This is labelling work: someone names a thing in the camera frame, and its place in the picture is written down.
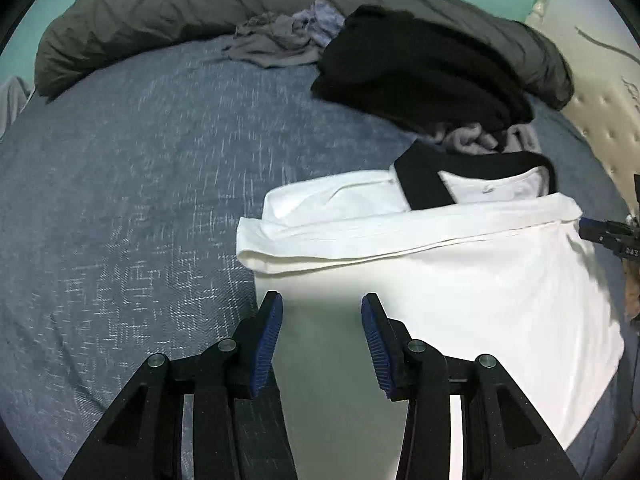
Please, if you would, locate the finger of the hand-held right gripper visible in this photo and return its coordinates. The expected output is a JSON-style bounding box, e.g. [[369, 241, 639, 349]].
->
[[579, 216, 623, 253]]

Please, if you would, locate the dark grey rolled duvet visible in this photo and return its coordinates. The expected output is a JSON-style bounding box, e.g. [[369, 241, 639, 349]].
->
[[34, 0, 575, 111]]

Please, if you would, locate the pale grey bed sheet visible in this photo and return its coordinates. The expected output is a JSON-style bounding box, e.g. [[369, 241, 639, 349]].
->
[[0, 76, 33, 141]]

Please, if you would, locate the cream tufted headboard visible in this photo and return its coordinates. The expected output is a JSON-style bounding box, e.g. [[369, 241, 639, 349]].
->
[[522, 0, 640, 221]]

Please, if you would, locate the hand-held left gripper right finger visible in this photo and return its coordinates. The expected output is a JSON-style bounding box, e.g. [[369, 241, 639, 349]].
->
[[361, 292, 581, 480]]

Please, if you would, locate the blue-grey garment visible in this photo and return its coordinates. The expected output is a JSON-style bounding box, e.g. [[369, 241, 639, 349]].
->
[[220, 1, 347, 68]]

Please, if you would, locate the white shirt with black collar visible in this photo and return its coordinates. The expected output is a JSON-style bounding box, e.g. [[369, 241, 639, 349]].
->
[[236, 141, 626, 480]]

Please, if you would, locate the person's right hand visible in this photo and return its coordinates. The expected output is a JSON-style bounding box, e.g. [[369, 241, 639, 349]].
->
[[622, 262, 640, 322]]

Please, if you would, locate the blue patterned bedspread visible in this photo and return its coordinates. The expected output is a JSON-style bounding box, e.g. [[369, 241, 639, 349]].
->
[[0, 35, 640, 480]]

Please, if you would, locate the black garment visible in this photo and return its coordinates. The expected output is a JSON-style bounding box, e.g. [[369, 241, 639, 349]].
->
[[311, 5, 535, 136]]

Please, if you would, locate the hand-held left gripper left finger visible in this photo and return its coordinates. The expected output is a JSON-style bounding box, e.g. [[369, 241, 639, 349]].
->
[[62, 291, 284, 480]]

